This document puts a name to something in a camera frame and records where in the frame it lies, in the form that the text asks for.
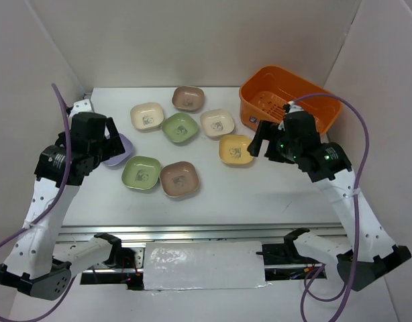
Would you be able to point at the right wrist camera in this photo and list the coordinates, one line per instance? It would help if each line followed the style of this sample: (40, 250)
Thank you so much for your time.
(291, 107)

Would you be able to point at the white foil cover plate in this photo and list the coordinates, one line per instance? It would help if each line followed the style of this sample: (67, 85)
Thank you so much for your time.
(203, 265)

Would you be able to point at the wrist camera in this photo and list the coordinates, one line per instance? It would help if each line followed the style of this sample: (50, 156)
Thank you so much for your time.
(291, 107)
(84, 105)

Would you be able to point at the aluminium rail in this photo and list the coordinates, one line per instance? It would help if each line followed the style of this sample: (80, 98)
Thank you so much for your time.
(190, 233)

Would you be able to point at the brown square plate rear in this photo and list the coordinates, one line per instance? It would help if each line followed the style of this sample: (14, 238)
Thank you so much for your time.
(187, 98)

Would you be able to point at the orange plastic bin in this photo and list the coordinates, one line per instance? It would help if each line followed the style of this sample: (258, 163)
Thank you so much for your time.
(263, 95)

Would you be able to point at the yellow square plate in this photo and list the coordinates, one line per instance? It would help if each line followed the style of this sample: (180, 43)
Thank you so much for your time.
(233, 149)

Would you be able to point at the cream square plate right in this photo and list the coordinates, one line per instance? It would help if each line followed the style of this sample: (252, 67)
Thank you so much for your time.
(216, 123)

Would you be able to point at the brown square plate front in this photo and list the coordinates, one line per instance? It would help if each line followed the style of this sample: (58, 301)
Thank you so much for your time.
(179, 179)

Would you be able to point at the green square plate front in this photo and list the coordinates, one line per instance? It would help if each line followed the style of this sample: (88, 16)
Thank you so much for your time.
(141, 173)

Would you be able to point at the cream square plate left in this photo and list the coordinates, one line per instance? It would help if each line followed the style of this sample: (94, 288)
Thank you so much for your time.
(147, 116)

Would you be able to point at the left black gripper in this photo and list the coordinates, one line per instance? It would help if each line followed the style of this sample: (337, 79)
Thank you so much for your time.
(113, 145)

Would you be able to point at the brown square plate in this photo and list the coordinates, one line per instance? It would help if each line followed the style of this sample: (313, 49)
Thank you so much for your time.
(179, 179)
(187, 98)

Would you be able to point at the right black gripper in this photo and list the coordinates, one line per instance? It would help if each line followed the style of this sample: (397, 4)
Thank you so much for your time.
(263, 131)

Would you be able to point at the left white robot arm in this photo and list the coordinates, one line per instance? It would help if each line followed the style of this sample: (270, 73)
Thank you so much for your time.
(33, 267)

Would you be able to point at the green square plate centre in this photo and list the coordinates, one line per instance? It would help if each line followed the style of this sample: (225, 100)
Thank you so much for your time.
(179, 127)

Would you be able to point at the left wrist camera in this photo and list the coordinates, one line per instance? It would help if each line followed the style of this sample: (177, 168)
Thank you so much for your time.
(84, 105)

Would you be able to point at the green square plate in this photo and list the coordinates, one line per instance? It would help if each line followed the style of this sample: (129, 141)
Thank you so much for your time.
(141, 173)
(179, 127)

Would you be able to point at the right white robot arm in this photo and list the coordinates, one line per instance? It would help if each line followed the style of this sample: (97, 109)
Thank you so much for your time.
(372, 253)

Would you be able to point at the cream square plate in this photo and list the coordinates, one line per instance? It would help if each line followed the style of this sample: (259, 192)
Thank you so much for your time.
(147, 116)
(216, 123)

